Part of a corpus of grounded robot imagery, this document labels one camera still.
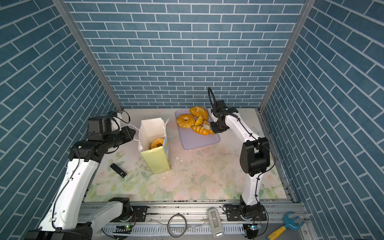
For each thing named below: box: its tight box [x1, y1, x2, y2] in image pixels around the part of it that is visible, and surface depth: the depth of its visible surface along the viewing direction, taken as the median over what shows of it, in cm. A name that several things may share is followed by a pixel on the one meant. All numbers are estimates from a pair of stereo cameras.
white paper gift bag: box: [138, 117, 171, 174], surface depth 82 cm
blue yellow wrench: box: [266, 211, 306, 240], surface depth 71 cm
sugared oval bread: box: [189, 106, 209, 121], surface depth 115 cm
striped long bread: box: [192, 125, 215, 136], surface depth 107 cm
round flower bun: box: [176, 114, 196, 129], surface depth 110 cm
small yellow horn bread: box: [194, 115, 204, 126], surface depth 110 cm
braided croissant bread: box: [202, 120, 215, 136], surface depth 106 cm
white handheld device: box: [207, 208, 224, 239], surface depth 70 cm
